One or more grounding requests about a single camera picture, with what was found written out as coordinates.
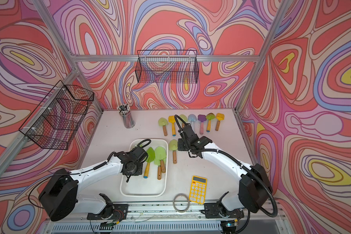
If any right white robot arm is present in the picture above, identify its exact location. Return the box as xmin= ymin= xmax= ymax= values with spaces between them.
xmin=174 ymin=115 xmax=278 ymax=217

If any white plastic storage box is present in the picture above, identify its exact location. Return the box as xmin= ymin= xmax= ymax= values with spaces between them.
xmin=120 ymin=138 xmax=168 ymax=198

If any black wire basket wall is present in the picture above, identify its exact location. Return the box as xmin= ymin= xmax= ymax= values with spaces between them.
xmin=135 ymin=49 xmax=199 ymax=84
xmin=19 ymin=81 xmax=95 ymax=150

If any black wire basket left wall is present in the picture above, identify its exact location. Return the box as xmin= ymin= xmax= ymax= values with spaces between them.
xmin=19 ymin=81 xmax=95 ymax=150

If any yellow calculator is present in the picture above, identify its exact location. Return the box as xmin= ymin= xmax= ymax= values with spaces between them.
xmin=189 ymin=175 xmax=208 ymax=205

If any blue shovel pink handle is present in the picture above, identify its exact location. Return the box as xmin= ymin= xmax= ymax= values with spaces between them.
xmin=188 ymin=114 xmax=197 ymax=130

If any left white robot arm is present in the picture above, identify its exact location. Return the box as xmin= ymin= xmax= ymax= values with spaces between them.
xmin=39 ymin=146 xmax=148 ymax=222

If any black wire basket back wall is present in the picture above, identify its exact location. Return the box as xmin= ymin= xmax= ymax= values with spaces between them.
xmin=135 ymin=49 xmax=199 ymax=84

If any grey tape ring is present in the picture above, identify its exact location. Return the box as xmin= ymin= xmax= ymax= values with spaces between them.
xmin=172 ymin=193 xmax=191 ymax=213

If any clear cup of pens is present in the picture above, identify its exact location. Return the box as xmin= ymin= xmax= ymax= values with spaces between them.
xmin=117 ymin=104 xmax=135 ymax=129

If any purple shovel pink handle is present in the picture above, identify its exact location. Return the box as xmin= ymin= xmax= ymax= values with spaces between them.
xmin=198 ymin=115 xmax=207 ymax=135

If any green plastic shovel yellow handle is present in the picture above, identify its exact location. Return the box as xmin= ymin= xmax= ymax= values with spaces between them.
xmin=143 ymin=147 xmax=155 ymax=178

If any green shovel wooden handle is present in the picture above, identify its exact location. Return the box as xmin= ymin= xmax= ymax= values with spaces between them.
xmin=158 ymin=118 xmax=168 ymax=137
xmin=179 ymin=114 xmax=188 ymax=128

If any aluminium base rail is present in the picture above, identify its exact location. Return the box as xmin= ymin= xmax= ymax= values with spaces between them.
xmin=39 ymin=199 xmax=293 ymax=234

